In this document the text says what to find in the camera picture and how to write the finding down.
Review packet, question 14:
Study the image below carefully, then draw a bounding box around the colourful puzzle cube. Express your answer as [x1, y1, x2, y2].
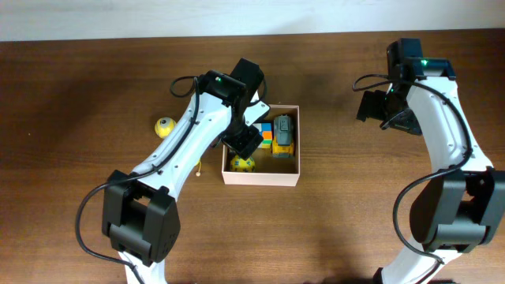
[253, 122, 273, 149]

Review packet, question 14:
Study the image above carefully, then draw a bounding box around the yellow ball with blue letters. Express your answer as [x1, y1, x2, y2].
[230, 155, 256, 173]

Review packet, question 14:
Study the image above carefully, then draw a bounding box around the yellow cat rattle drum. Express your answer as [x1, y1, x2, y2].
[195, 159, 202, 177]

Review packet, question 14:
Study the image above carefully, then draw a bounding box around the yellow ball with grey eyes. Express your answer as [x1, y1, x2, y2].
[155, 117, 177, 139]

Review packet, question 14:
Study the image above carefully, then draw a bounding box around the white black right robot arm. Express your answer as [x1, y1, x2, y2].
[357, 55, 504, 283]

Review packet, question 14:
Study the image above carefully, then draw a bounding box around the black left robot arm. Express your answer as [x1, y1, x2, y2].
[102, 58, 270, 283]

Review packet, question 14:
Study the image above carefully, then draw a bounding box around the pink open cardboard box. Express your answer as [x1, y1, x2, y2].
[221, 105, 301, 187]

